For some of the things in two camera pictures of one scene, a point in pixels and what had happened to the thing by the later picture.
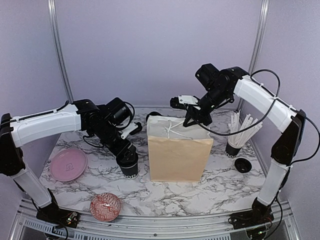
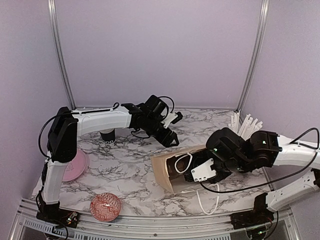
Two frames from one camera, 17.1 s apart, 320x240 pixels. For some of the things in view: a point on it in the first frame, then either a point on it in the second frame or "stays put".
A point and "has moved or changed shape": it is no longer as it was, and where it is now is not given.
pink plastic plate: x=68 y=165 stays put
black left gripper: x=120 y=149 to x=172 y=134
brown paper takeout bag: x=177 y=153 has moved or changed shape
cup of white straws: x=237 y=139 stays put
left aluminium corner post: x=60 y=51 stays put
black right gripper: x=206 y=119 to x=207 y=152
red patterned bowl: x=105 y=207 stays put
